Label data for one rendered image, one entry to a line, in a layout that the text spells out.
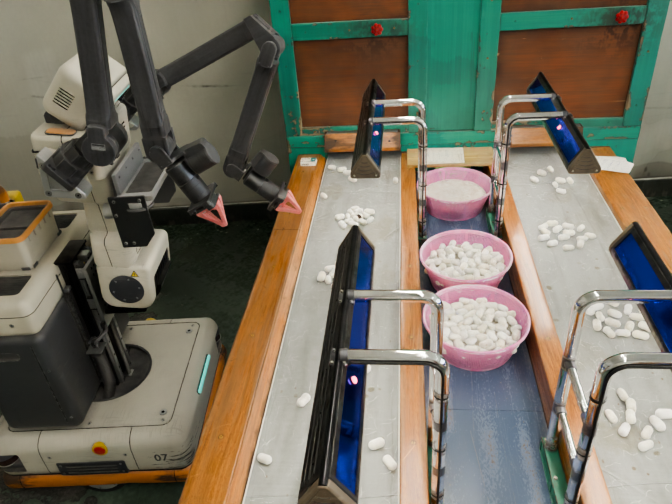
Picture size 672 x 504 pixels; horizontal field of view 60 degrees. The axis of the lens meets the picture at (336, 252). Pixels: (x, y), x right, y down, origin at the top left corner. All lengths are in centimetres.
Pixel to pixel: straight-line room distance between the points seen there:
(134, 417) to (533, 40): 189
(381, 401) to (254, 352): 34
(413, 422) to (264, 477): 32
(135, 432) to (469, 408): 110
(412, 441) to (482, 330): 41
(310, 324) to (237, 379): 27
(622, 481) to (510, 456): 22
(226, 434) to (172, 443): 73
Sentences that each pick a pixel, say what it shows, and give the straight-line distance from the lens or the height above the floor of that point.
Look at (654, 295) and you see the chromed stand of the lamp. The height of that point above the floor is 112.
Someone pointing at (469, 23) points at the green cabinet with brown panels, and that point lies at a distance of 226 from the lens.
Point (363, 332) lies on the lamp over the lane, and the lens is 103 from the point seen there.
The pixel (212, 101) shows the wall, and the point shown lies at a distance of 327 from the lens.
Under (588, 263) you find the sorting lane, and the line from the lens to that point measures 183.
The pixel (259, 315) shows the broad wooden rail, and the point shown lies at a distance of 157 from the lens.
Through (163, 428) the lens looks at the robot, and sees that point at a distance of 204.
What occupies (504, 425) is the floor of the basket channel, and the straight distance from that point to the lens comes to 142.
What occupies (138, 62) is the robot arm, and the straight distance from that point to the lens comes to 138.
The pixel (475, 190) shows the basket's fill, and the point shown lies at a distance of 218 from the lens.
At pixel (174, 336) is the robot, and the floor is 28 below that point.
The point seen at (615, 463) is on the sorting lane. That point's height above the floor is 74.
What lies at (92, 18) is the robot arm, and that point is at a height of 152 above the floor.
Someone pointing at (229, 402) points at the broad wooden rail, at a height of 76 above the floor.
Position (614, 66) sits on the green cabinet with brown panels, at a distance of 242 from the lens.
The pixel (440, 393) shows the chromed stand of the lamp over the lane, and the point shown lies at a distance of 96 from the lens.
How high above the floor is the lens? 175
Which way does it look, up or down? 34 degrees down
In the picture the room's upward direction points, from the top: 5 degrees counter-clockwise
